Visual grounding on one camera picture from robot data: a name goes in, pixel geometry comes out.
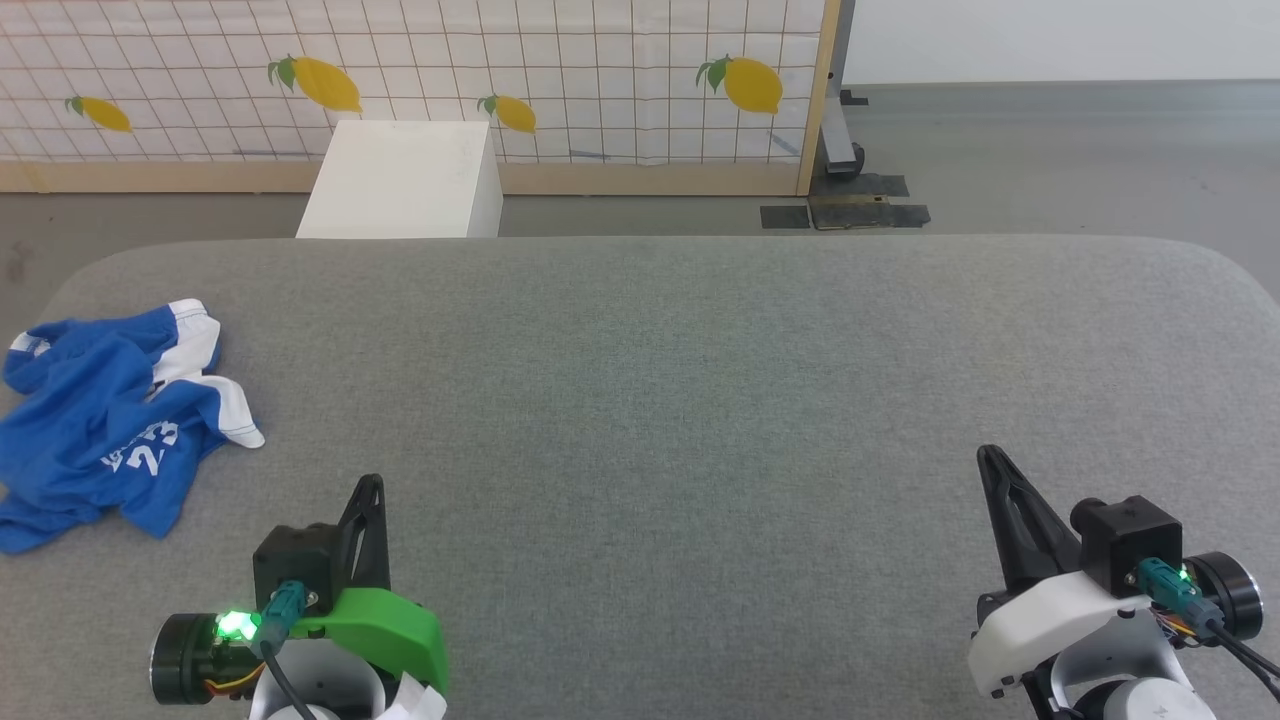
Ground blue and white shorts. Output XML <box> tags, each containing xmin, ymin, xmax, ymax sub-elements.
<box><xmin>0</xmin><ymin>298</ymin><xmax>266</xmax><ymax>556</ymax></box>

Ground black taped floor plate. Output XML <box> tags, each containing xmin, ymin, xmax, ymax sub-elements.
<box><xmin>760</xmin><ymin>173</ymin><xmax>932</xmax><ymax>232</ymax></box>

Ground white square box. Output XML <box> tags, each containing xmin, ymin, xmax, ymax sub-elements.
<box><xmin>296</xmin><ymin>120</ymin><xmax>504</xmax><ymax>239</ymax></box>

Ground lemon print partition panel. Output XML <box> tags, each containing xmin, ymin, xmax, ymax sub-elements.
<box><xmin>0</xmin><ymin>0</ymin><xmax>846</xmax><ymax>197</ymax></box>

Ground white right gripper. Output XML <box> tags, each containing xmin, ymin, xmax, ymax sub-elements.
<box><xmin>966</xmin><ymin>444</ymin><xmax>1264</xmax><ymax>699</ymax></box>

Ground grey metal wheeled stand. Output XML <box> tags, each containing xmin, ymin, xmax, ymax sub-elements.
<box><xmin>820</xmin><ymin>0</ymin><xmax>869</xmax><ymax>182</ymax></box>

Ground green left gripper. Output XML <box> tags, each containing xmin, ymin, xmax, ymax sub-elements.
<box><xmin>150</xmin><ymin>474</ymin><xmax>448</xmax><ymax>703</ymax></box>

